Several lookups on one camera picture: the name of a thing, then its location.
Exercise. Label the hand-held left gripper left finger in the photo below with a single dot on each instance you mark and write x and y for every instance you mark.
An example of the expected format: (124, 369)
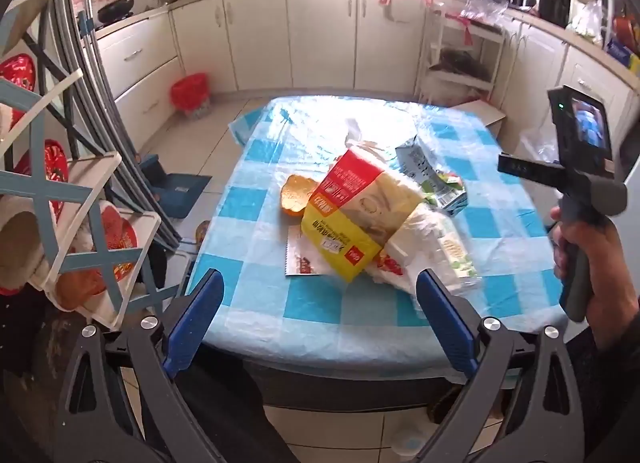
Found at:
(195, 323)

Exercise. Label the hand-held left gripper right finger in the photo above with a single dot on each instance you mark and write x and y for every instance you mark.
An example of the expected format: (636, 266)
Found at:
(445, 323)

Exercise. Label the white paper bag red print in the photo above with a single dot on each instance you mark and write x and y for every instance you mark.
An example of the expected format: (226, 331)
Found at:
(300, 253)

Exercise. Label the yellow red bread bag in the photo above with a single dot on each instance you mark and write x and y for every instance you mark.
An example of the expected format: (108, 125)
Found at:
(345, 203)

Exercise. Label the blue grey milk carton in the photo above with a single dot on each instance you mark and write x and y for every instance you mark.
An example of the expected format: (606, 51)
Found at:
(415, 163)

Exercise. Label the large orange peel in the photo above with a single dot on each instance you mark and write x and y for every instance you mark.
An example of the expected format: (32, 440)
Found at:
(295, 193)

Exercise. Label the person's right forearm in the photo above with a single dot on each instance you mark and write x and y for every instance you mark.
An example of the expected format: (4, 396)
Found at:
(620, 393)

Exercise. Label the red trash bin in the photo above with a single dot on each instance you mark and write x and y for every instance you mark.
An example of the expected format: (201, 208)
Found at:
(190, 93)

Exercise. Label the person's right hand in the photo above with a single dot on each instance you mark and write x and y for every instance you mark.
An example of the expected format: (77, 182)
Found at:
(617, 283)

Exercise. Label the green white wrapper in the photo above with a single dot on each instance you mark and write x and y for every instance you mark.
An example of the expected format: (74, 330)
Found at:
(457, 255)

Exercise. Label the person's dark trousers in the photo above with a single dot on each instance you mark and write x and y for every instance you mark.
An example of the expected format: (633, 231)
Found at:
(225, 418)

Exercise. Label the red printed package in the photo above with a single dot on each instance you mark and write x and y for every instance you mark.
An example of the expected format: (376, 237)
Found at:
(117, 243)
(17, 75)
(47, 173)

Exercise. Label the blue dustpan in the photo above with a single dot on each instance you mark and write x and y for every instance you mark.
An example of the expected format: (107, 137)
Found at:
(180, 188)

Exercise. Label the white stool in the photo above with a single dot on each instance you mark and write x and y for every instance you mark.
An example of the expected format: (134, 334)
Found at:
(480, 113)

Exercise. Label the blue box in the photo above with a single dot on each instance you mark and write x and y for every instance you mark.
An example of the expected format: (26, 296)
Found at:
(620, 52)

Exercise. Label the white drawer cabinet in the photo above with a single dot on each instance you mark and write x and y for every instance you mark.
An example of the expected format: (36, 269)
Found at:
(542, 58)

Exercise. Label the red cooking pot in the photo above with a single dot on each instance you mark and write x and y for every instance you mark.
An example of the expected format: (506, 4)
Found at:
(627, 33)

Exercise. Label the white shelf trolley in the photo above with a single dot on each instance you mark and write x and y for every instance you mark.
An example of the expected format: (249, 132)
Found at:
(497, 58)

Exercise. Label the translucent bag of food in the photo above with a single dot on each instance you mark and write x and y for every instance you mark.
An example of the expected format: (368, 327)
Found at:
(590, 23)

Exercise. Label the black wok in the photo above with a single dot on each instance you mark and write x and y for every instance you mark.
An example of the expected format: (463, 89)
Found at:
(460, 63)

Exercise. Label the white blue storage rack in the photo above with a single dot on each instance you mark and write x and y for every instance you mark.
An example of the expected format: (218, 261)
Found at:
(95, 165)

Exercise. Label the black pot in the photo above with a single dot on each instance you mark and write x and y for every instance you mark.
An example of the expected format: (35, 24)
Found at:
(550, 8)

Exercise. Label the white kettle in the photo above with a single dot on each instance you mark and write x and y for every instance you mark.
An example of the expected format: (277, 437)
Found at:
(580, 0)

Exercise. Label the red cloth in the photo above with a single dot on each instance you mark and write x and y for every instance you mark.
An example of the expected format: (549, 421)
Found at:
(467, 35)

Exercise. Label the white kitchen base cabinets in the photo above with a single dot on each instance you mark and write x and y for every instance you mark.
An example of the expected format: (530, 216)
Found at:
(320, 33)

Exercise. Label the black frying pan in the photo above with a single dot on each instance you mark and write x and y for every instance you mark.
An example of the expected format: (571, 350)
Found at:
(117, 8)

